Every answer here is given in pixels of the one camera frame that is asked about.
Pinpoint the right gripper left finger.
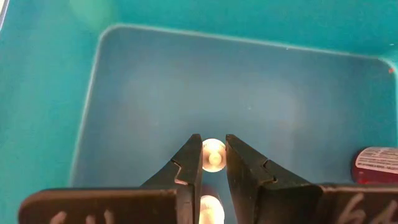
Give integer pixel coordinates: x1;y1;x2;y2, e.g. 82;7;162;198
17;133;204;224

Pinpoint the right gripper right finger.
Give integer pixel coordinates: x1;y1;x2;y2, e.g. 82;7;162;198
225;133;398;224

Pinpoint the small dropper bottle purple label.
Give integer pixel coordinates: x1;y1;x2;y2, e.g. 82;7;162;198
201;138;227;174

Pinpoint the large red food coloring bottle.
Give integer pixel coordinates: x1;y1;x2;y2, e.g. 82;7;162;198
351;146;398;185

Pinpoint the teal plastic bin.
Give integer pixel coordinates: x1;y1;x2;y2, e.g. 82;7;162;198
0;0;398;224

